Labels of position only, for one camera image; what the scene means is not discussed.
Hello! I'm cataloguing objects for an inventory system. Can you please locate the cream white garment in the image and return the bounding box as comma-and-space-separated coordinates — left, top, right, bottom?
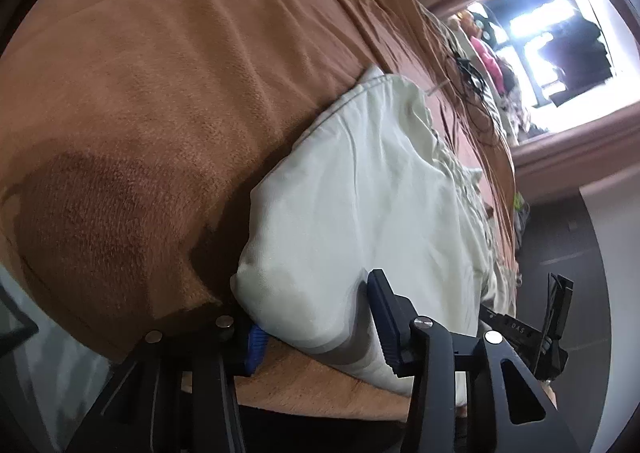
231, 68, 515, 395

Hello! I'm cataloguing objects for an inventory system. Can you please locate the pile of items on windowsill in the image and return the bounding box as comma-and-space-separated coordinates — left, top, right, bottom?
448, 9, 541, 147

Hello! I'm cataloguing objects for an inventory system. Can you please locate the brown bed blanket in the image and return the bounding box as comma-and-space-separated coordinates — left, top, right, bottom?
1, 0, 518, 419

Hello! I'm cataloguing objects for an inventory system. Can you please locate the black cable on bed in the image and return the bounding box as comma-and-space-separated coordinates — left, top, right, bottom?
444, 22, 501, 145

